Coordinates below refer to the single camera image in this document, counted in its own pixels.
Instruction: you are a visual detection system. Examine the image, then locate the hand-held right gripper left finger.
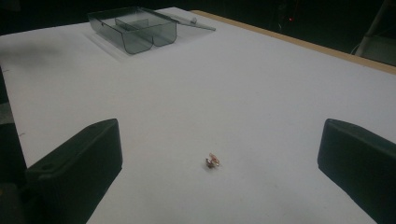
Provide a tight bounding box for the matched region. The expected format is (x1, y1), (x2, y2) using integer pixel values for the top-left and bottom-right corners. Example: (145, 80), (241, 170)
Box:
(25, 118), (123, 224)

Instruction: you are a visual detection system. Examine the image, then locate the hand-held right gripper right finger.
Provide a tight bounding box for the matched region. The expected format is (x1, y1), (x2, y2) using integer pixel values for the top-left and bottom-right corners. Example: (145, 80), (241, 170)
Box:
(317, 118), (396, 224)

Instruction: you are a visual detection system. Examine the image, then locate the clear grey plastic jewelry box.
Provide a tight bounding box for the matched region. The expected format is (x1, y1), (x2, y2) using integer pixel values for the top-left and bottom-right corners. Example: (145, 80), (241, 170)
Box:
(87, 6), (217, 56)

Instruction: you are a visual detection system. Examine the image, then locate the metal stand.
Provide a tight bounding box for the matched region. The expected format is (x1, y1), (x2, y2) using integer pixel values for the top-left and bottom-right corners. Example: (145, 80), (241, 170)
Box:
(354, 0), (396, 67)

